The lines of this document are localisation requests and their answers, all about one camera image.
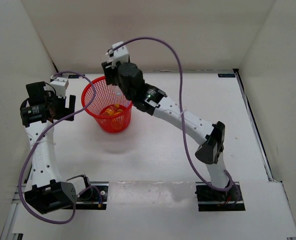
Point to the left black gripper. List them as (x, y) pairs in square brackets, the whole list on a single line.
[(64, 110)]

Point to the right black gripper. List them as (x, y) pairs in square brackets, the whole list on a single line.
[(110, 72)]

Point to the clear bottle with yellow label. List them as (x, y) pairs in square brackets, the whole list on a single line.
[(116, 109)]

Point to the large clear plastic bottle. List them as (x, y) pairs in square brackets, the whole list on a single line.
[(118, 92)]

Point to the orange juice plastic bottle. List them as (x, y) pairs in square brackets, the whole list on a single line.
[(107, 112)]

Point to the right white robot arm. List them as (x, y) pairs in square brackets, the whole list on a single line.
[(155, 102)]

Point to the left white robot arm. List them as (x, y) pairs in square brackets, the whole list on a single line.
[(49, 191)]

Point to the red mesh plastic bin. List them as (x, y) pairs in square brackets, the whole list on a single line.
[(98, 97)]

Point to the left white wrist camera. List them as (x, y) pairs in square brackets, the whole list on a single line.
[(60, 84)]

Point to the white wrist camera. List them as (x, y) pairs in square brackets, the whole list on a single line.
[(60, 84), (117, 55)]

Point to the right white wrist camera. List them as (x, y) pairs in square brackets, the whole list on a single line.
[(117, 55)]

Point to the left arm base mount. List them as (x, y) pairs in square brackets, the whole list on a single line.
[(94, 199)]

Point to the right black frame rail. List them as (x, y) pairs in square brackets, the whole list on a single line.
[(254, 126)]

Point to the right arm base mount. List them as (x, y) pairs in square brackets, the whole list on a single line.
[(210, 200)]

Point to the left aluminium frame rail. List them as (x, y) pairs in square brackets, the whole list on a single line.
[(8, 232)]

